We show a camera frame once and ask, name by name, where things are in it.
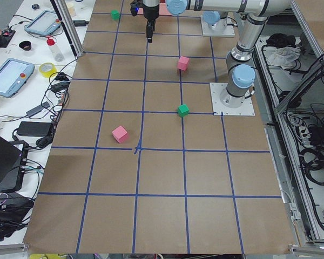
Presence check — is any pink cube far from bases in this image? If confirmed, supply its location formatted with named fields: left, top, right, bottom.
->
left=112, top=125, right=129, bottom=144

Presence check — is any white crumpled cloth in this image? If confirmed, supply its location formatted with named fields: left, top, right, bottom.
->
left=267, top=46, right=301, bottom=69

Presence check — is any aluminium frame post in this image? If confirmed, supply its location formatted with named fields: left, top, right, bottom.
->
left=50, top=0, right=83, bottom=58

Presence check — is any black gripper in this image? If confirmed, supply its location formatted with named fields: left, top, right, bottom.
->
left=130, top=0, right=160, bottom=43

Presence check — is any teach pendant tablet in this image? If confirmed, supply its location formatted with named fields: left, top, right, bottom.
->
left=0, top=58, right=35, bottom=98
left=24, top=11, right=60, bottom=36

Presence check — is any pink cube near robot bases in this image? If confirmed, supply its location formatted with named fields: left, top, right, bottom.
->
left=177, top=56, right=190, bottom=71

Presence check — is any upper teach pendant tablet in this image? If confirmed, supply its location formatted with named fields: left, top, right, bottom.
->
left=24, top=11, right=60, bottom=36

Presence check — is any green cube beside pink bin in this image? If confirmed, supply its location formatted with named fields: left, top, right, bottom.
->
left=111, top=10, right=120, bottom=21

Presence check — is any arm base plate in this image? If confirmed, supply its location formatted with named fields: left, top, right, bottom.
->
left=210, top=83, right=255, bottom=116
left=200, top=15, right=235, bottom=38

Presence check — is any red cap squeeze bottle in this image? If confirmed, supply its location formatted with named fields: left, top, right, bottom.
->
left=46, top=36, right=64, bottom=62

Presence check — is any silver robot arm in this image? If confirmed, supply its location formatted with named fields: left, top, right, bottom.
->
left=166, top=0, right=291, bottom=108
left=202, top=11, right=228, bottom=26

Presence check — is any black laptop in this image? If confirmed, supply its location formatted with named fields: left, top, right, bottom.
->
left=0, top=137, right=28, bottom=193

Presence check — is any green cube near arm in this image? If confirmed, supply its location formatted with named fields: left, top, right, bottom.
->
left=177, top=104, right=190, bottom=118

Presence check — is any black small bowl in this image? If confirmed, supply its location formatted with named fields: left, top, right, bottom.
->
left=18, top=40, right=32, bottom=51

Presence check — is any pink plastic bin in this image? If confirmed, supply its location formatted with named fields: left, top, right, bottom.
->
left=138, top=2, right=172, bottom=16

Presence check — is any yellow tape roll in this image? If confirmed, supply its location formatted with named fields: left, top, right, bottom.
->
left=39, top=62, right=58, bottom=78

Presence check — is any lower teach pendant tablet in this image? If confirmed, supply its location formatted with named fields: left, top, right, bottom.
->
left=0, top=58, right=35, bottom=98

